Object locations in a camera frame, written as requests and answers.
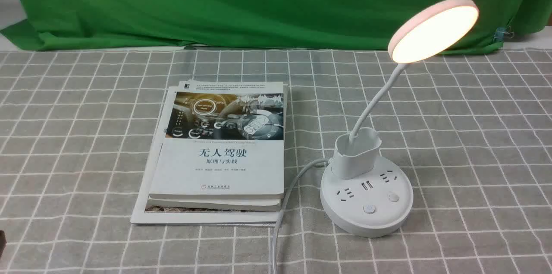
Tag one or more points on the white desk lamp with sockets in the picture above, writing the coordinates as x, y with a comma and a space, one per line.
362, 192

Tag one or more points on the dark object at left edge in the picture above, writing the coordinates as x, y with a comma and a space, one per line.
3, 242

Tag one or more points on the green backdrop cloth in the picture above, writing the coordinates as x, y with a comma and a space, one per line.
333, 24

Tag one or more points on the white autonomous driving book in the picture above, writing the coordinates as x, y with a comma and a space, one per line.
221, 140

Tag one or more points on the blue binder clip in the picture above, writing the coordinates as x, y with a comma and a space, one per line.
503, 34

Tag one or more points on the grey checked tablecloth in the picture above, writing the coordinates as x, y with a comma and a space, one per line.
473, 134

